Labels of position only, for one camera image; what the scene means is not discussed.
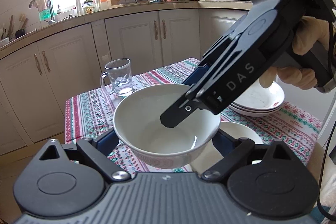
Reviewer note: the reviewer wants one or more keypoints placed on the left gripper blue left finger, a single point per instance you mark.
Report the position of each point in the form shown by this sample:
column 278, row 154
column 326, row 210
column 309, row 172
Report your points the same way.
column 95, row 154

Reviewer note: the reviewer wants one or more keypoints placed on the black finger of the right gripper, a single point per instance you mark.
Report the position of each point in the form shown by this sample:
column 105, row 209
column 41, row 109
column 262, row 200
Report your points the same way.
column 180, row 110

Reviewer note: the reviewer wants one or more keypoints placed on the white bowl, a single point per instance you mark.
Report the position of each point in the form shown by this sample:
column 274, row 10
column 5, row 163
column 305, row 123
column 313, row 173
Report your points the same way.
column 164, row 141

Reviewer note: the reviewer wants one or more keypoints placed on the white bowl plain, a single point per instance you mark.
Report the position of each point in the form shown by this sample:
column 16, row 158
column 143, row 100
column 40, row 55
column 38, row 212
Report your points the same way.
column 226, row 140

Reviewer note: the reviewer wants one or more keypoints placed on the kitchen faucet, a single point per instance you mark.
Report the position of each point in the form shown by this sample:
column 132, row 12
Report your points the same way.
column 42, row 5

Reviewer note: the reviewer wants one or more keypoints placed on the lower white plate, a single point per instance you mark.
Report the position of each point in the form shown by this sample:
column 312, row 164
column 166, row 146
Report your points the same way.
column 253, row 113

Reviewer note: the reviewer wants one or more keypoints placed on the white plate with flower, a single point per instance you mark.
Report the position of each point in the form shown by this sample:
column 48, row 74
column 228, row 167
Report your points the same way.
column 258, row 98

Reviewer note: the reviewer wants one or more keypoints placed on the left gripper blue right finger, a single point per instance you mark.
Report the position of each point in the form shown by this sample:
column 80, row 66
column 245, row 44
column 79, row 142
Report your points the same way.
column 236, row 154

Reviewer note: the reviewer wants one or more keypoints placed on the clear glass mug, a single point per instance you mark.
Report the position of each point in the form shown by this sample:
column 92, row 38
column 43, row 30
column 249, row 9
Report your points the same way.
column 120, row 77

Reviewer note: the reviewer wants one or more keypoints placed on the green dish soap bottle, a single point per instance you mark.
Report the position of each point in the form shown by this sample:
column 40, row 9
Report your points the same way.
column 45, row 14

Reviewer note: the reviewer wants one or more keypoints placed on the right gloved hand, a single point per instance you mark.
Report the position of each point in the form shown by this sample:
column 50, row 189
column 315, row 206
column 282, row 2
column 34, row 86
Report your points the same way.
column 309, row 62

